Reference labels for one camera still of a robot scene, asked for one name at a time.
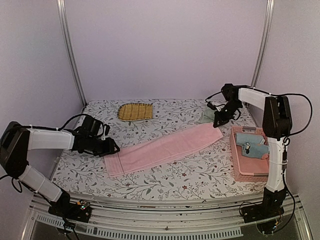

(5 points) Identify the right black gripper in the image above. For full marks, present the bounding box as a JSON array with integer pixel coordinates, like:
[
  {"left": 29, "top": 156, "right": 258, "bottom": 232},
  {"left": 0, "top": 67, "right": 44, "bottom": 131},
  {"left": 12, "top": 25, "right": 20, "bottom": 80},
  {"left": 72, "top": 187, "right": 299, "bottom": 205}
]
[{"left": 214, "top": 100, "right": 243, "bottom": 127}]

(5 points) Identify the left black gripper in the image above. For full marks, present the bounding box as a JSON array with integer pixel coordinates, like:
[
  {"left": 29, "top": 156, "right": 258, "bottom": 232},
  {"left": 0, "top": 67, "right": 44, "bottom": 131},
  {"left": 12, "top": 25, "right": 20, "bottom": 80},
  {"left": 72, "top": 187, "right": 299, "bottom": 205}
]
[{"left": 87, "top": 136, "right": 121, "bottom": 157}]

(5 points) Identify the pink towel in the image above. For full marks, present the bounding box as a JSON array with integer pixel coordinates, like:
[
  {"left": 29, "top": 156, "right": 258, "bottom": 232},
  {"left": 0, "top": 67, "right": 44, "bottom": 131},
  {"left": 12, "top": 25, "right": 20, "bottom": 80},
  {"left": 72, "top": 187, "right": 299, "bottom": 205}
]
[{"left": 104, "top": 122, "right": 223, "bottom": 178}]

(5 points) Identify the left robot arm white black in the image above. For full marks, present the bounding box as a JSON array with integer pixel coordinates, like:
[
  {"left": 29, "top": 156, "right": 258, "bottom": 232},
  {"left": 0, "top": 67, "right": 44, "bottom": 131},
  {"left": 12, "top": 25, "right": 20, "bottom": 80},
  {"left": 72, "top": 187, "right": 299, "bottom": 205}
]
[{"left": 0, "top": 113, "right": 120, "bottom": 217}]

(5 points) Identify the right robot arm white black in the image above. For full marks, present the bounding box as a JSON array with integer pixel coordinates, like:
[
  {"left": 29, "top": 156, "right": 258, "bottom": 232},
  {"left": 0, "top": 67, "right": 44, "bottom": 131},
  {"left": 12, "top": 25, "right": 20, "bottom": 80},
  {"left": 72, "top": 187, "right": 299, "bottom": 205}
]
[{"left": 213, "top": 83, "right": 292, "bottom": 218}]

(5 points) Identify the light green towel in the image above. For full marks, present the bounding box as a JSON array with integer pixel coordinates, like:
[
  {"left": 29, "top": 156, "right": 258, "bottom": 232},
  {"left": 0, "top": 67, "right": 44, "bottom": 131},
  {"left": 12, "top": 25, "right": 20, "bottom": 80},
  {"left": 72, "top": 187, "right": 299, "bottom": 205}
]
[{"left": 199, "top": 108, "right": 216, "bottom": 124}]

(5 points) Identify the woven bamboo tray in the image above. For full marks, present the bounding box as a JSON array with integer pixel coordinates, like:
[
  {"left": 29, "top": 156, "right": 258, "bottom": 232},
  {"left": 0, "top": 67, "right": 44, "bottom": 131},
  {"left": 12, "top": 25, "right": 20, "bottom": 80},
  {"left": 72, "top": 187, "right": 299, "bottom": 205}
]
[{"left": 117, "top": 103, "right": 153, "bottom": 122}]

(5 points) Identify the pink plastic basket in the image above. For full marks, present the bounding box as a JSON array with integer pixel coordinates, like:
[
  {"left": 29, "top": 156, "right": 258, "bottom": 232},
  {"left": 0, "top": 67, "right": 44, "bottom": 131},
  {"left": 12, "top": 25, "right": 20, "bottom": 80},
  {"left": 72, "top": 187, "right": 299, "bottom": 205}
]
[{"left": 229, "top": 126, "right": 270, "bottom": 182}]

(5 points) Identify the blue rolled towel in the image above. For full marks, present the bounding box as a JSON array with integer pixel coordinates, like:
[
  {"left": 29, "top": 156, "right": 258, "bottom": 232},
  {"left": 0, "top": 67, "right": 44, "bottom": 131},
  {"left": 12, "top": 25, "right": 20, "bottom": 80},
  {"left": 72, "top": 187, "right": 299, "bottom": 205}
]
[{"left": 235, "top": 132, "right": 269, "bottom": 159}]

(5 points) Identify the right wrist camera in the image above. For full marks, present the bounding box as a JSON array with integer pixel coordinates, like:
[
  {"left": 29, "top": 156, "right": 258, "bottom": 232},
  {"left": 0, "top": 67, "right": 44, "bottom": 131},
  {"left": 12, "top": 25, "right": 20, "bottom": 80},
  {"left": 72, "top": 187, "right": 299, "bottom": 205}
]
[{"left": 205, "top": 99, "right": 225, "bottom": 111}]

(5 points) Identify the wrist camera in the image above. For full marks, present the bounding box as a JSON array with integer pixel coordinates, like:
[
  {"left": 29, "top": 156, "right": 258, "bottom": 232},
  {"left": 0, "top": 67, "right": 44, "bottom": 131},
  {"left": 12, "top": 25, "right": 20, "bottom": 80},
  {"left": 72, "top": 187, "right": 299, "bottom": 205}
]
[
  {"left": 98, "top": 124, "right": 110, "bottom": 141},
  {"left": 205, "top": 99, "right": 225, "bottom": 111}
]

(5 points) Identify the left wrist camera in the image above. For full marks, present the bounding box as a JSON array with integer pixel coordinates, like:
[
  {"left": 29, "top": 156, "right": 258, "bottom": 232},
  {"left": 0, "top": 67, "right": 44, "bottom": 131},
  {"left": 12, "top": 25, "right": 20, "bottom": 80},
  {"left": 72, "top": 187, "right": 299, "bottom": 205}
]
[{"left": 98, "top": 124, "right": 110, "bottom": 141}]

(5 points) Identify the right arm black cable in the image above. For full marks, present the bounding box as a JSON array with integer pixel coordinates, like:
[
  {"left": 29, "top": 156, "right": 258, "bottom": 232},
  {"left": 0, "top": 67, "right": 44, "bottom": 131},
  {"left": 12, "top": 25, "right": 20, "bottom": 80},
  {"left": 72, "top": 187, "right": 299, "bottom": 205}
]
[{"left": 205, "top": 91, "right": 313, "bottom": 147}]

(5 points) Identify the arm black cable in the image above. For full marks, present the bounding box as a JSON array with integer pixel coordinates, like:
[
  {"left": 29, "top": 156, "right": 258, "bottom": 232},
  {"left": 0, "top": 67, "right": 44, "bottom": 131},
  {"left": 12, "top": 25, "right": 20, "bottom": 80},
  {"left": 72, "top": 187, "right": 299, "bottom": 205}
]
[
  {"left": 205, "top": 91, "right": 313, "bottom": 147},
  {"left": 56, "top": 113, "right": 111, "bottom": 132}
]

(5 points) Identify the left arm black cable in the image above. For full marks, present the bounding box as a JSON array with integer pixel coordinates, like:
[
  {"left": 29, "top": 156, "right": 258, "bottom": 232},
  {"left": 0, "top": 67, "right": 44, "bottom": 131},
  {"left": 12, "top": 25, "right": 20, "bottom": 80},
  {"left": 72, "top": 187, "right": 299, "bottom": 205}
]
[{"left": 56, "top": 113, "right": 111, "bottom": 132}]

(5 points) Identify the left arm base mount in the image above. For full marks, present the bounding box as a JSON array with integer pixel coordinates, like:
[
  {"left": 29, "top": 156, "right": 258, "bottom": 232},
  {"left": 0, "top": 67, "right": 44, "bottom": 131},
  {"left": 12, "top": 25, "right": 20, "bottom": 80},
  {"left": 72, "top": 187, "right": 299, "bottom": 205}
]
[{"left": 48, "top": 198, "right": 92, "bottom": 223}]

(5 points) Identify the aluminium front rail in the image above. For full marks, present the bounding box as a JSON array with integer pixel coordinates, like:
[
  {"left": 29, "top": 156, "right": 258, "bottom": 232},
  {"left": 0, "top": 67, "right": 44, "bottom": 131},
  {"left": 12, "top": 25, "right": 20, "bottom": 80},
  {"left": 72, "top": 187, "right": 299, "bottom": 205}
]
[{"left": 21, "top": 194, "right": 315, "bottom": 240}]

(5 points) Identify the right aluminium frame post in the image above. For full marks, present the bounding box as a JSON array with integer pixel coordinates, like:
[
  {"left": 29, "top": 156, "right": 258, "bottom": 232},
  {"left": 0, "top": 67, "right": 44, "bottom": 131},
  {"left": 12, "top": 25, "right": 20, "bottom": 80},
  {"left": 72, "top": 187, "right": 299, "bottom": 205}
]
[{"left": 250, "top": 0, "right": 275, "bottom": 87}]

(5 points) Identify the aluminium frame post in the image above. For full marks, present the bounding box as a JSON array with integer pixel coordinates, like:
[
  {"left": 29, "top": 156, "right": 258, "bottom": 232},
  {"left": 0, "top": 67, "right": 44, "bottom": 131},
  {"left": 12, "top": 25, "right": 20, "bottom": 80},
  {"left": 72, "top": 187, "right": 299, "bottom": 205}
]
[
  {"left": 250, "top": 0, "right": 275, "bottom": 87},
  {"left": 56, "top": 0, "right": 87, "bottom": 107}
]

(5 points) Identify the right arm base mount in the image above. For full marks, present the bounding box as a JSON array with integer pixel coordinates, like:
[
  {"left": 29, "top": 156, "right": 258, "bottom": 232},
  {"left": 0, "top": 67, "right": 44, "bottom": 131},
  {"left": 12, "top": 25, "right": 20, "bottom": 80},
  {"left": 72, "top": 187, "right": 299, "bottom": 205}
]
[{"left": 239, "top": 203, "right": 285, "bottom": 223}]

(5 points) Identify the left aluminium frame post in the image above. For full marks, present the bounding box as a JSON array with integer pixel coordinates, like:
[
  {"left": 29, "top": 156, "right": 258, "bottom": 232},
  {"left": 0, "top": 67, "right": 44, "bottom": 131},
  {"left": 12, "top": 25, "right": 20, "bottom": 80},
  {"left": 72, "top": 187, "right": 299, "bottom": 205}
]
[{"left": 56, "top": 0, "right": 87, "bottom": 107}]

